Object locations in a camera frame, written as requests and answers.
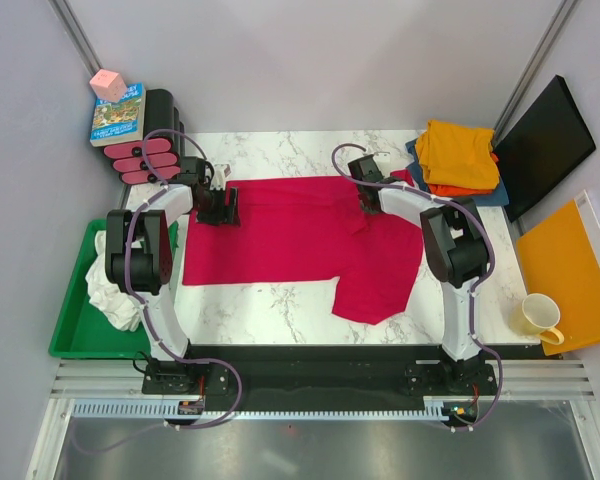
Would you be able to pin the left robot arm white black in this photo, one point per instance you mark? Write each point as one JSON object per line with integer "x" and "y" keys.
{"x": 138, "y": 253}

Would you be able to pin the crimson red t-shirt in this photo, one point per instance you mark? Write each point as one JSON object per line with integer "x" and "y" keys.
{"x": 310, "y": 229}

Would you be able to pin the colourful paperback book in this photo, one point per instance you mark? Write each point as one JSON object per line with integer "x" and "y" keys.
{"x": 120, "y": 122}

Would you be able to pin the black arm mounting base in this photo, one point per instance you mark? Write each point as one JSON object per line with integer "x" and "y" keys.
{"x": 319, "y": 377}

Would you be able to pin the white slotted cable duct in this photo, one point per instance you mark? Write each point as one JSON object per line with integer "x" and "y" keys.
{"x": 172, "y": 409}

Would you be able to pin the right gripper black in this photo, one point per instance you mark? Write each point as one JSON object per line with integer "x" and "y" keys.
{"x": 369, "y": 210}

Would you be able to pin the green plastic tray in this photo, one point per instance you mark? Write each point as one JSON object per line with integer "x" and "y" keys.
{"x": 82, "y": 331}

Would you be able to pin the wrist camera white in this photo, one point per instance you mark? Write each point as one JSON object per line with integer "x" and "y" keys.
{"x": 382, "y": 158}
{"x": 221, "y": 175}

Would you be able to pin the orange folder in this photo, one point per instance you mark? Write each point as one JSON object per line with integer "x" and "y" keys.
{"x": 557, "y": 260}

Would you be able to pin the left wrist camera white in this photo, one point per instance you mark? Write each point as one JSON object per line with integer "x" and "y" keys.
{"x": 221, "y": 175}

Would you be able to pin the pale yellow mug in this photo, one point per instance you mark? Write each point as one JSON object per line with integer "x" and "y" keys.
{"x": 537, "y": 315}

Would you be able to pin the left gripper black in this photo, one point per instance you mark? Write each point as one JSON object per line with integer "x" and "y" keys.
{"x": 226, "y": 215}

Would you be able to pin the black flat board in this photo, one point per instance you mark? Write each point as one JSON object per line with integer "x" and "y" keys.
{"x": 548, "y": 142}

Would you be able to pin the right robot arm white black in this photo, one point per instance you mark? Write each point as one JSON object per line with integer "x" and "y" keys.
{"x": 457, "y": 251}

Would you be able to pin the white crumpled cloth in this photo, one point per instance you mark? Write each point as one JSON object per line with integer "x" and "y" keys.
{"x": 107, "y": 297}

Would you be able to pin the black pink mini drawer unit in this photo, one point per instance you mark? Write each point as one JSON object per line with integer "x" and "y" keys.
{"x": 163, "y": 150}

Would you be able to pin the mustard yellow folded t-shirt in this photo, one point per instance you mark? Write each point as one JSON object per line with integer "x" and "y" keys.
{"x": 452, "y": 154}

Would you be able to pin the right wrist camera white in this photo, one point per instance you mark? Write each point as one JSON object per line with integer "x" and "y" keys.
{"x": 382, "y": 158}

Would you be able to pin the blue folded t-shirt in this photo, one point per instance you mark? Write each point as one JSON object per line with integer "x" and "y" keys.
{"x": 499, "y": 198}

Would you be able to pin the pink cube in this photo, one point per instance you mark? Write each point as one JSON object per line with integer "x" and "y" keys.
{"x": 108, "y": 85}

